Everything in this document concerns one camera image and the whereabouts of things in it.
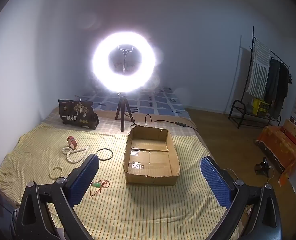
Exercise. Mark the orange cardboard box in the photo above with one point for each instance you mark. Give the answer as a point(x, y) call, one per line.
point(277, 147)

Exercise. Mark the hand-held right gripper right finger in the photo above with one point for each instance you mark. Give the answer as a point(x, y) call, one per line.
point(216, 182)

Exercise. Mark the grey hanging garment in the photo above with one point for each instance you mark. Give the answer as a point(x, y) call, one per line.
point(271, 80)

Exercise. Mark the black hanging garment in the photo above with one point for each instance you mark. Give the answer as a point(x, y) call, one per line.
point(284, 87)

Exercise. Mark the black clothes rack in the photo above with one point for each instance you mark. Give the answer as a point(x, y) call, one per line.
point(237, 102)

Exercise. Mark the black device on floor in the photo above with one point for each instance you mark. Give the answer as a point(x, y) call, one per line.
point(261, 167)

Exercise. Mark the black bangle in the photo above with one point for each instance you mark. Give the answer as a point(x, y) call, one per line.
point(104, 149)

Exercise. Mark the black tripod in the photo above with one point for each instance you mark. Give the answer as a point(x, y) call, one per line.
point(121, 110)

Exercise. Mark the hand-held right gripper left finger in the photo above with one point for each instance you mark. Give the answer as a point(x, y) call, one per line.
point(84, 180)

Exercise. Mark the striped towel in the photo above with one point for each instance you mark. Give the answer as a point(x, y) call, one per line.
point(259, 67)

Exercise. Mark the blue patterned bedsheet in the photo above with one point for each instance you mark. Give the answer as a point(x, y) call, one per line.
point(153, 102)

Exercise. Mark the black snack bag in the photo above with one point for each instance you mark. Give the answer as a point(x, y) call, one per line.
point(75, 115)

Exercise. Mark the red flat box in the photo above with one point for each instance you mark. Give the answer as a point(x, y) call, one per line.
point(289, 135)

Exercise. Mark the yellow striped blanket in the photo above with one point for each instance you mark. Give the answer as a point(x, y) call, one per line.
point(150, 205)

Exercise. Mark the yellow crate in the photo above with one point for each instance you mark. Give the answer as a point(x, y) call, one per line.
point(260, 106)

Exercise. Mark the phone clamp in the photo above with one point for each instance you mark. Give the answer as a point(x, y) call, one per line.
point(125, 48)

